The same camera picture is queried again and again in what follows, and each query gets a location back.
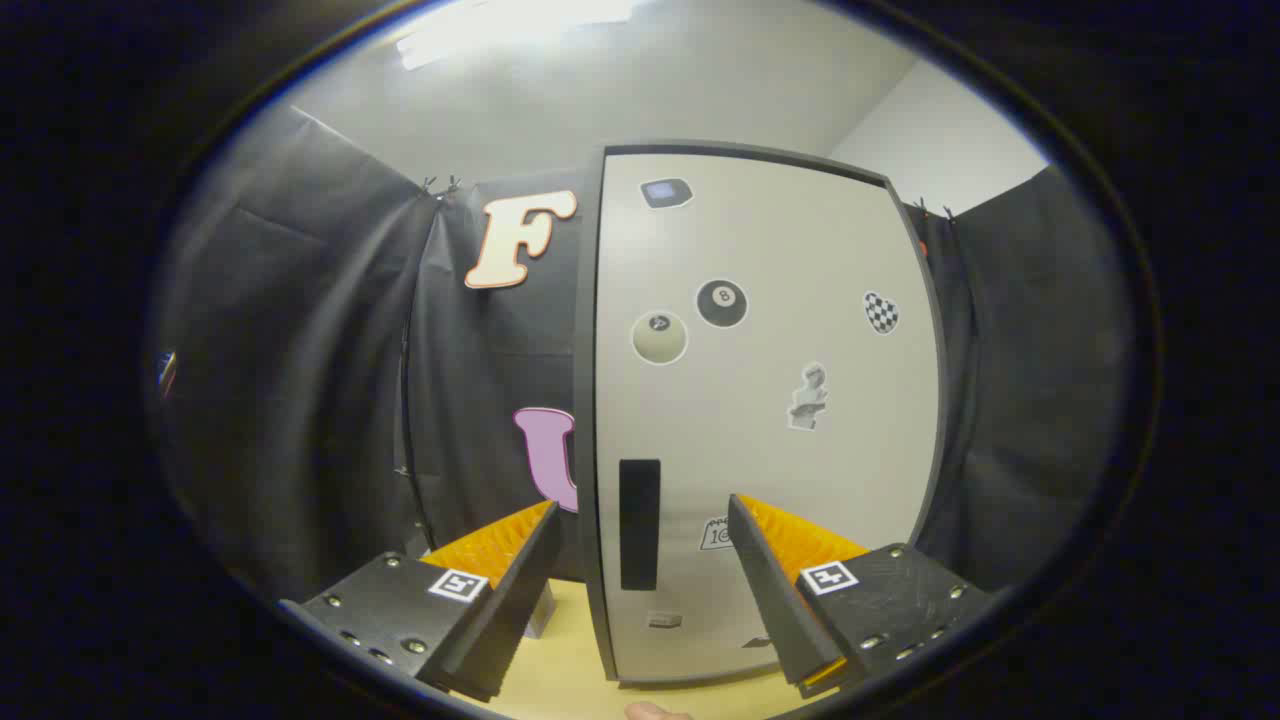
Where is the black door handle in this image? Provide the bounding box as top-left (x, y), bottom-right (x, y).
top-left (619, 459), bottom-right (662, 592)

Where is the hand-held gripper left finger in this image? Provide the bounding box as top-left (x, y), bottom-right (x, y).
top-left (278, 500), bottom-right (563, 703)

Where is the grey cabinet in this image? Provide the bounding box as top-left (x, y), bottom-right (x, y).
top-left (573, 140), bottom-right (949, 691)

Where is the black backdrop cloth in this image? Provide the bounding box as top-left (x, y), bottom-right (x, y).
top-left (150, 105), bottom-right (1136, 606)

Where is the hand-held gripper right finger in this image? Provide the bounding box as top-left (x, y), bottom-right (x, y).
top-left (727, 493), bottom-right (996, 699)

